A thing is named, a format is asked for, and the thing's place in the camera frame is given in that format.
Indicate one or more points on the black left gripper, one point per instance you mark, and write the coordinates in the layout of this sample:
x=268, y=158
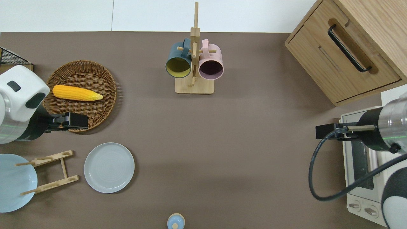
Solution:
x=35, y=127

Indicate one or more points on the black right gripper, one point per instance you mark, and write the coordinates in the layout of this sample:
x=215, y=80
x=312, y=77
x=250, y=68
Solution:
x=370, y=138

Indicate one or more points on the gray round plate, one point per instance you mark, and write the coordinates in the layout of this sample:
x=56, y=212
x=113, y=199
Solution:
x=109, y=167

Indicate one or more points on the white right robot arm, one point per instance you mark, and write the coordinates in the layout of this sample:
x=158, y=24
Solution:
x=394, y=121

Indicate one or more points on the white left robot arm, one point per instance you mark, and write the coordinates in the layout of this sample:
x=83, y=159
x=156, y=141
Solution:
x=19, y=95

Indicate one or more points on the wooden plate rack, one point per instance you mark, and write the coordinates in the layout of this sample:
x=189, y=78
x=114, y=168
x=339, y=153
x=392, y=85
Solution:
x=63, y=168

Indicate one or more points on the light blue plate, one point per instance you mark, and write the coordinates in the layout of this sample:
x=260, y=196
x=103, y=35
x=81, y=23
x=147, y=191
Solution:
x=16, y=187

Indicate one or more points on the brown wicker basket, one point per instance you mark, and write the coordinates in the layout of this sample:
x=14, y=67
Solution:
x=79, y=111

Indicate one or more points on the yellow corn cob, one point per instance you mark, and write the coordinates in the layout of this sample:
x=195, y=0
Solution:
x=76, y=93

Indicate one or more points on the white toaster oven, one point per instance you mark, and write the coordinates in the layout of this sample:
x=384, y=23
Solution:
x=359, y=197

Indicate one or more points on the wooden cabinet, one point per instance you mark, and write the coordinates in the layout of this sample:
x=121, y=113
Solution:
x=343, y=57

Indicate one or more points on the dark teal mug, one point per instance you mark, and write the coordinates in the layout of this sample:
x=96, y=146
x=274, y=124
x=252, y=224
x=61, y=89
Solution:
x=178, y=65

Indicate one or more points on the wooden mug tree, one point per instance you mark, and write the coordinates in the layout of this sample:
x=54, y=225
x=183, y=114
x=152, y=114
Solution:
x=194, y=86

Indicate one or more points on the pink mug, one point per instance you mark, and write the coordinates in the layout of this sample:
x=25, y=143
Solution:
x=211, y=66

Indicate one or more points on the blue service bell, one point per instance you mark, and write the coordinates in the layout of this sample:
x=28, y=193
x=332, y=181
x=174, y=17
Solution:
x=175, y=221

